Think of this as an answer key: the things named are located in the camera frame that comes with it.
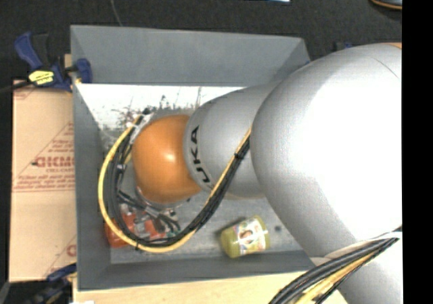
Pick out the orange plastic object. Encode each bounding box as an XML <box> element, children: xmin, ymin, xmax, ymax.
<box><xmin>104</xmin><ymin>211</ymin><xmax>167</xmax><ymax>248</ymax></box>

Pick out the yellow-green jar with picture label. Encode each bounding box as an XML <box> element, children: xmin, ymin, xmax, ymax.
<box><xmin>220</xmin><ymin>215</ymin><xmax>271</xmax><ymax>259</ymax></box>

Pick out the brown cardboard board, red print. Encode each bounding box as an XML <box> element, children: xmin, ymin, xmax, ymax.
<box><xmin>8</xmin><ymin>79</ymin><xmax>78</xmax><ymax>283</ymax></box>

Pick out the grey metal bin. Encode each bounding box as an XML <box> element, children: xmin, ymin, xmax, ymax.
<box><xmin>70</xmin><ymin>24</ymin><xmax>317</xmax><ymax>290</ymax></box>

